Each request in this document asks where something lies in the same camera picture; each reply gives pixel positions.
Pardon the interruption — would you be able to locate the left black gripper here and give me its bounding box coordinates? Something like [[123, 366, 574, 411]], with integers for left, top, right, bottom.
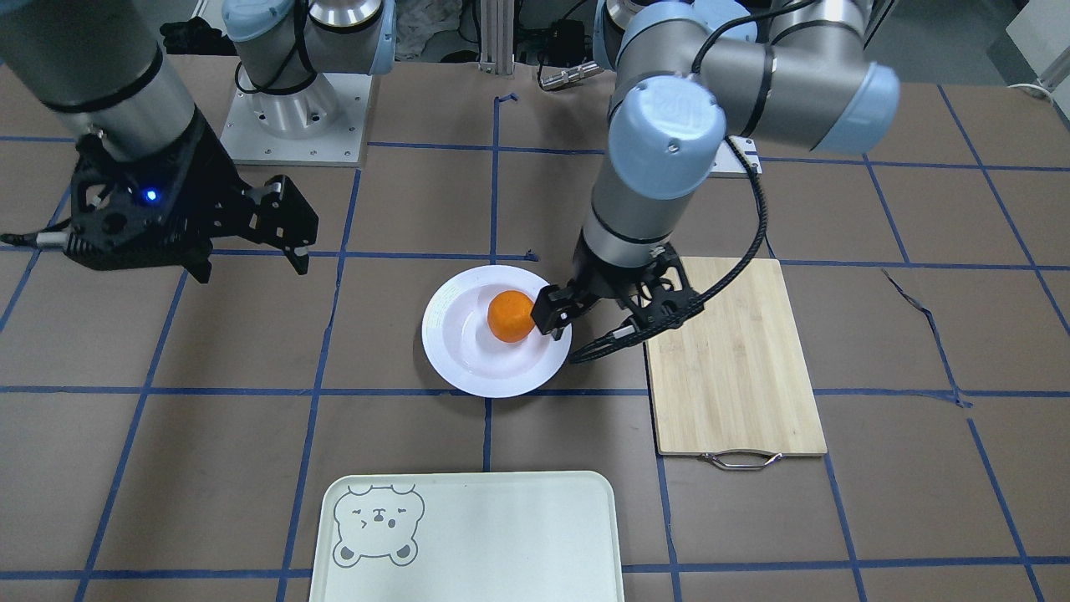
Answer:
[[532, 237, 706, 340]]

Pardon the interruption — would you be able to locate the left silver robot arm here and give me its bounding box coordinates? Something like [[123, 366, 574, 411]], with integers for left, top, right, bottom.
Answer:
[[532, 1, 899, 362]]

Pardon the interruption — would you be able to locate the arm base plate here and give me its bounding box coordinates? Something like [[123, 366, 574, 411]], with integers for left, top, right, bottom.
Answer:
[[708, 135, 763, 177], [219, 74, 375, 167]]

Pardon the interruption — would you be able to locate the silver metal connector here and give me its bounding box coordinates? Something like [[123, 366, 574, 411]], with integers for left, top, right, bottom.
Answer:
[[536, 61, 603, 92]]

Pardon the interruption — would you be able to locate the cream bear tray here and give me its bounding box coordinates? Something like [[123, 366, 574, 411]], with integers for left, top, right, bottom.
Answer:
[[309, 470, 625, 601]]

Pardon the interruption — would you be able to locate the orange fruit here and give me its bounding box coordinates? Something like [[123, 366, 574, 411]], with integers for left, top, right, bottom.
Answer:
[[487, 289, 535, 344]]

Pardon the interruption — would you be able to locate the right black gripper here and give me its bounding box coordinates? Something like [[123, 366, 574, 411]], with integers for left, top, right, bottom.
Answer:
[[65, 111, 318, 284]]

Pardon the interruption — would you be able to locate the bamboo cutting board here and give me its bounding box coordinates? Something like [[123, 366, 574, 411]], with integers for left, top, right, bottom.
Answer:
[[645, 258, 827, 470]]

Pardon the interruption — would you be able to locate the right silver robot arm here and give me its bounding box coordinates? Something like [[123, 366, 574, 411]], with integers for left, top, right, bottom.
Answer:
[[1, 1, 396, 284]]

